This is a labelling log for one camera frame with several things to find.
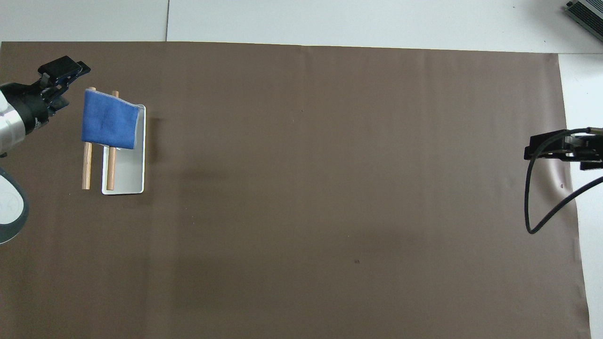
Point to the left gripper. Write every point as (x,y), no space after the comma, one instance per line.
(29,106)

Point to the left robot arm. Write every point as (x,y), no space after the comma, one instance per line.
(8,123)

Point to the blue towel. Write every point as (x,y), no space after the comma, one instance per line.
(109,120)

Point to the white rack with wooden rods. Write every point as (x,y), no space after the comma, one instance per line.
(126,174)

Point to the grey metal box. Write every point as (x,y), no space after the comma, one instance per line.
(589,16)

